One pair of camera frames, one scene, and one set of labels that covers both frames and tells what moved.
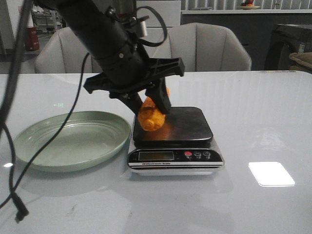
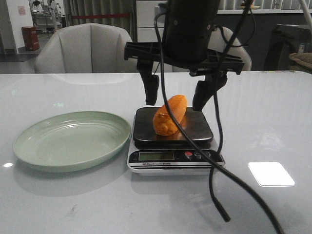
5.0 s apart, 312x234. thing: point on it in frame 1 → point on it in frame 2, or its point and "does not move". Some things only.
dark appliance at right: x=284 y=40 does not move
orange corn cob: x=150 y=117 → x=164 y=123
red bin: x=31 y=42 does not move
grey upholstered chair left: x=64 y=53 does not move
